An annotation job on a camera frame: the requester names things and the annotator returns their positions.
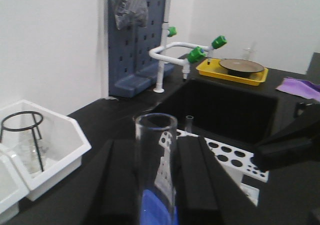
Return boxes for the clear glass test tube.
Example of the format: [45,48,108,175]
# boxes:
[135,113,177,224]

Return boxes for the black wire tripod stand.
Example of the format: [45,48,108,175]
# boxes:
[0,111,45,172]

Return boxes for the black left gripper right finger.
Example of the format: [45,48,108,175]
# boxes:
[175,136,220,225]

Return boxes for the clear glass flask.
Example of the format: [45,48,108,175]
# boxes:
[13,133,51,174]

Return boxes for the middle white storage bin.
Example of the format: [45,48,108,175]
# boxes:
[0,152,29,225]

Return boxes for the yellow plastic tray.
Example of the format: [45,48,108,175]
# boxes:
[196,58,269,86]

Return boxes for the white storage bin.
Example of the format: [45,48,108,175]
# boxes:
[0,152,29,225]
[0,100,91,201]

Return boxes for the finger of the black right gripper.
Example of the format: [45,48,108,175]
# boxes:
[253,104,320,172]

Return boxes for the white gooseneck lab faucet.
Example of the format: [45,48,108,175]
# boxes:
[148,0,229,94]

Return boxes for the blue plastic tray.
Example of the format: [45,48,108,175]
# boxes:
[139,189,179,225]

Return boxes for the clear plastic bag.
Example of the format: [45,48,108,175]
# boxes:
[111,0,148,30]

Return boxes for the purple cloth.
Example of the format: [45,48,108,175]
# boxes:
[276,77,320,102]

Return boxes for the small clear glass cylinder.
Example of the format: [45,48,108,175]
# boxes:
[242,41,257,61]

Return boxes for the right white storage bin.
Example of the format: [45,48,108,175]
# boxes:
[0,100,91,201]

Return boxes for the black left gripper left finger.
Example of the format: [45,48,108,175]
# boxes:
[97,139,138,225]

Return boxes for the dark round dish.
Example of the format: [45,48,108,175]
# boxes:
[219,59,265,78]

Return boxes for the white test tube rack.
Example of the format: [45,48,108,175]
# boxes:
[154,129,270,207]

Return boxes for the grey pegboard drying rack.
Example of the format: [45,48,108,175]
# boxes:
[107,0,166,98]

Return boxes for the black lab sink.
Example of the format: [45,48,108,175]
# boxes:
[153,79,278,145]

